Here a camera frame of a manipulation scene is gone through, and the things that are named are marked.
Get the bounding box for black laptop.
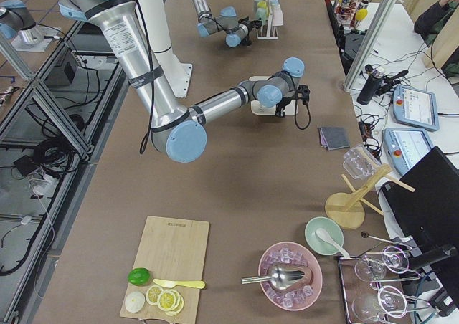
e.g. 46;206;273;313
382;147;458;252

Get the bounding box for white wire cup rack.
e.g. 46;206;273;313
257;0;279;40

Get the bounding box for white onion half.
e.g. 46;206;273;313
124;291;146;313

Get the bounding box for wine glass rack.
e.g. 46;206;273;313
338;231;439;323

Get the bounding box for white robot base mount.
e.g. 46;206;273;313
138;0;192;98

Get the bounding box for black water bottle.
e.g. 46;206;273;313
356;67;385;105

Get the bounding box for metal scoop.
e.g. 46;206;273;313
241;263;313;292

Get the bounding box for green plastic cup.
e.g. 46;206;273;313
255;7;268;25

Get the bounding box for pink bowl with ice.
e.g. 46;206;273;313
258;242;323;311

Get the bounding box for grey blue plastic cup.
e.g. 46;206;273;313
253;0;263;12

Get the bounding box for clear glass jar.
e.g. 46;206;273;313
343;144;381;179

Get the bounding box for blue teach pendant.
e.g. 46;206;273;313
383;128;434;176
393;85;440;131

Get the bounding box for green lime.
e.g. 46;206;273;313
127;267;151;286

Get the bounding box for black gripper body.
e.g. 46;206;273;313
237;17;256;45
275;85;310;118

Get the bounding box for yellow plastic knife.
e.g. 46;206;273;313
153;278;206;290

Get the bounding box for white ceramic spoon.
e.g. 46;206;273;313
316;228;351;259

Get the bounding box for wooden cup tree stand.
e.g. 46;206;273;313
325;163;415;229

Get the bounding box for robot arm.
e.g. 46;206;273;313
192;0;262;47
59;0;309;163

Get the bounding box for yellow plastic cup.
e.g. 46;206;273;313
257;1;268;9

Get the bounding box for wooden cutting board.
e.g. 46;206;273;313
120;216;210;323

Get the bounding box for grey folded cloth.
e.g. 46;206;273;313
318;126;350;151

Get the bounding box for lemon slices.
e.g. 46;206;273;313
145;285;184;316

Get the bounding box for cream rabbit tray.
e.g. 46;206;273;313
249;76;296;116

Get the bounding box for green bowl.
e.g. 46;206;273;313
304;216;344;256

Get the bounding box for pink plastic cup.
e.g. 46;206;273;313
272;10;284;27

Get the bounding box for cream plastic cup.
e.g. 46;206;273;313
271;4;281;12

